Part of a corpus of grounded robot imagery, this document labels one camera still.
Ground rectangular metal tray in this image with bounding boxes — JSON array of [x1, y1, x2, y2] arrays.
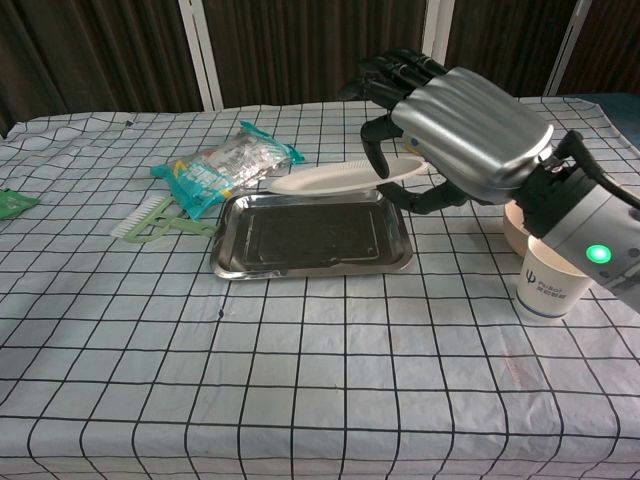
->
[[209, 188, 414, 281]]

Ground white black checked tablecloth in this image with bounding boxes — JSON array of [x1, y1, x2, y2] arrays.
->
[[0, 97, 640, 480]]

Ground white partition frame post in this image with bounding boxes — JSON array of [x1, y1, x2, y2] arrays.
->
[[543, 0, 592, 97], [178, 0, 224, 112], [422, 0, 456, 66]]

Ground green sachet packet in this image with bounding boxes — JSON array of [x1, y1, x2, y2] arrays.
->
[[0, 188, 41, 221]]

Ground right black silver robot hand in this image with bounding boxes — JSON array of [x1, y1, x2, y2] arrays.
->
[[337, 47, 555, 215]]

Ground white paper plate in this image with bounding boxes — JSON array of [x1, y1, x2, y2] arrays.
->
[[270, 154, 430, 197]]

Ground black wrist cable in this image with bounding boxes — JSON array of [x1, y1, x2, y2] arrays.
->
[[552, 130, 640, 209]]

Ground teal clear snack bag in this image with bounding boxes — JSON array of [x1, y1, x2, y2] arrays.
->
[[150, 121, 305, 222]]

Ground green brush white bristles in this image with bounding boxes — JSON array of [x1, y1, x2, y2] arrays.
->
[[109, 194, 220, 245]]

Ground white paper cup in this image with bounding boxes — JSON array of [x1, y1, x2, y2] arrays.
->
[[515, 237, 594, 322]]

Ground beige bowl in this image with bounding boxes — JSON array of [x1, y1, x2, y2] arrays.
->
[[502, 199, 537, 259]]

